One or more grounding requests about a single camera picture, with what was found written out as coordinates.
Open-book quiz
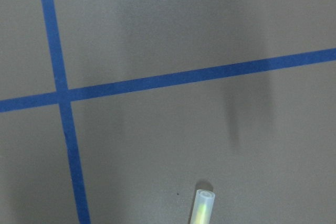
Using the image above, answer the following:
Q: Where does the yellow marker pen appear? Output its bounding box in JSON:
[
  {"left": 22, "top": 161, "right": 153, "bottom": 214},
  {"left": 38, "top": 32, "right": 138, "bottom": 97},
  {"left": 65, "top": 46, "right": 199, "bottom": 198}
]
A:
[{"left": 190, "top": 189, "right": 215, "bottom": 224}]

